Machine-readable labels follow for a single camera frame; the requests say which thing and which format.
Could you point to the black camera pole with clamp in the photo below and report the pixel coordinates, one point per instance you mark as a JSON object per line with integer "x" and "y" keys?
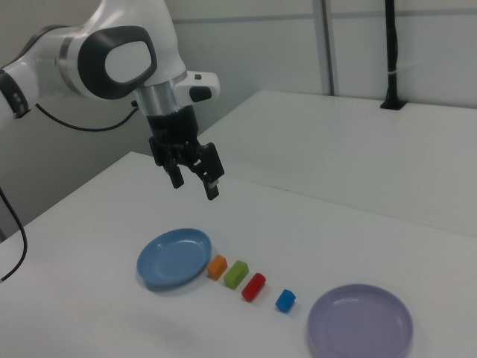
{"x": 391, "y": 56}

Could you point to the blue block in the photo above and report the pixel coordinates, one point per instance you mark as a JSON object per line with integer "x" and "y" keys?
{"x": 285, "y": 301}

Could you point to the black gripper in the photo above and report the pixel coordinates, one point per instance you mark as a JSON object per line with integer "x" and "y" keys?
{"x": 171, "y": 125}

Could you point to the red cylinder block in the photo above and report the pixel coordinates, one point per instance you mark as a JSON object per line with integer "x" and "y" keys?
{"x": 253, "y": 287}

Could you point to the purple plate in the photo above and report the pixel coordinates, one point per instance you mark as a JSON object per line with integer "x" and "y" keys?
{"x": 357, "y": 324}

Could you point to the green block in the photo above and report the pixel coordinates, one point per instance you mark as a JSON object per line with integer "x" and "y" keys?
{"x": 235, "y": 275}

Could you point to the orange block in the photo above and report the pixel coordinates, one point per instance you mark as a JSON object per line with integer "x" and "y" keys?
{"x": 217, "y": 267}

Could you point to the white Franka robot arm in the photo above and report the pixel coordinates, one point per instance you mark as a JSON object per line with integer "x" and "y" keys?
{"x": 126, "y": 63}

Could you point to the blue plate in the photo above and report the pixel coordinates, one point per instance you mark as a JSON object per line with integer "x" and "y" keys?
{"x": 171, "y": 257}

